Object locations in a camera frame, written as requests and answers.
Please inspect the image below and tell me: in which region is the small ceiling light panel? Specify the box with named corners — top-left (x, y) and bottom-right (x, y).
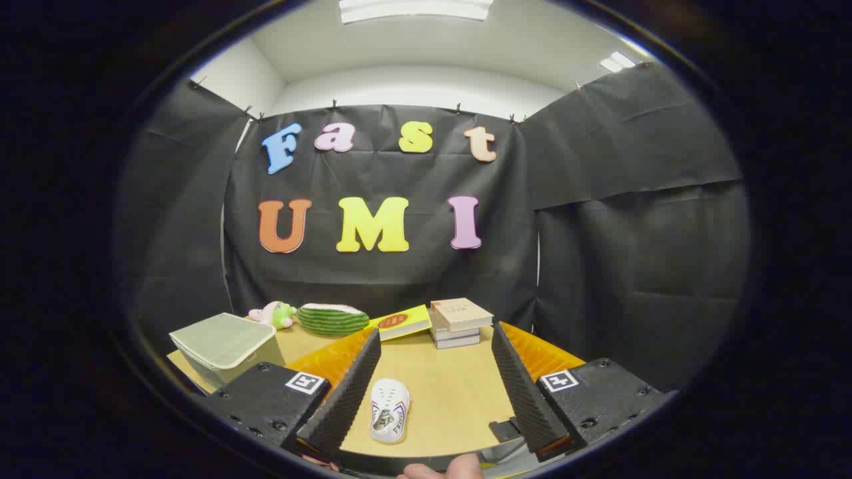
top-left (599, 51), bottom-right (640, 73)

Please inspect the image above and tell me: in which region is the long ceiling light panel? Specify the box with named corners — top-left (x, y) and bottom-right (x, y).
top-left (338, 0), bottom-right (493, 25)

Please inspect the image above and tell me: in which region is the thin grey book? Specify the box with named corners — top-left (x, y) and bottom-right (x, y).
top-left (431, 325), bottom-right (481, 342)

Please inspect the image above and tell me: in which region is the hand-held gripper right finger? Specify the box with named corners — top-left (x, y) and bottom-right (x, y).
top-left (491, 321), bottom-right (673, 463)

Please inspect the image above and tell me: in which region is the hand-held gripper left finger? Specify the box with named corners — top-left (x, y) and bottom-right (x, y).
top-left (200, 326), bottom-right (382, 466)

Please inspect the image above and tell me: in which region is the tan book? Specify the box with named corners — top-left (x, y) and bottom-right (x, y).
top-left (430, 297), bottom-right (495, 333)

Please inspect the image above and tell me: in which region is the yellow book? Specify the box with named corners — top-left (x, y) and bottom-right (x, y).
top-left (365, 304), bottom-right (433, 342)

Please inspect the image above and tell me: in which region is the black table clip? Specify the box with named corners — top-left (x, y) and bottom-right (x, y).
top-left (489, 417), bottom-right (523, 443)

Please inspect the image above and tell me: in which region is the cream fabric storage box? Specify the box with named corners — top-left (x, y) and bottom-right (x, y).
top-left (168, 313), bottom-right (287, 390)

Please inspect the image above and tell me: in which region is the pink and green plush toy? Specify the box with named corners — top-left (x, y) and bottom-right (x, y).
top-left (248, 301), bottom-right (298, 331)

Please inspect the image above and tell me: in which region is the white canvas shoe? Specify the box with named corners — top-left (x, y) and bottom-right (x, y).
top-left (369, 378), bottom-right (412, 444)

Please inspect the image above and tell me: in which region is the watermelon slice plush toy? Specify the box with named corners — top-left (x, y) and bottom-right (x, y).
top-left (296, 303), bottom-right (370, 337)

